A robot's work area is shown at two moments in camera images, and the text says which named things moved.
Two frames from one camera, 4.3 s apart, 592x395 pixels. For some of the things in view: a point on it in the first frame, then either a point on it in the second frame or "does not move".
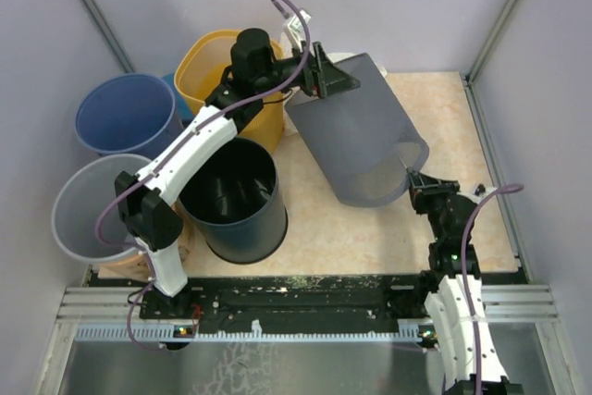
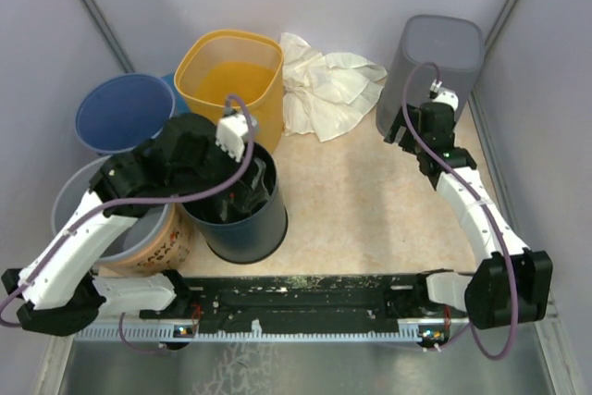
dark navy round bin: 235,203 does not move
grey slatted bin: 363,138 → 455,44
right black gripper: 419,197 → 405,141
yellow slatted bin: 199,69 does not move
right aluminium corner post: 509,7 does not move
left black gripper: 330,79 → 243,195
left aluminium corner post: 94,10 does not move
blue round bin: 128,114 does not move
